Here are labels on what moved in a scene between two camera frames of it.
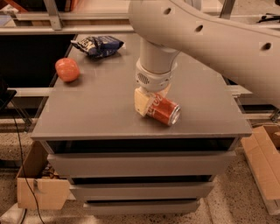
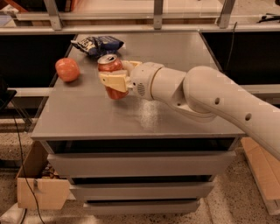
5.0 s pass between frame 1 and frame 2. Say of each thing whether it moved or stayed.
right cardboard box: stayed
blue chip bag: stayed
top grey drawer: stayed
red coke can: moved
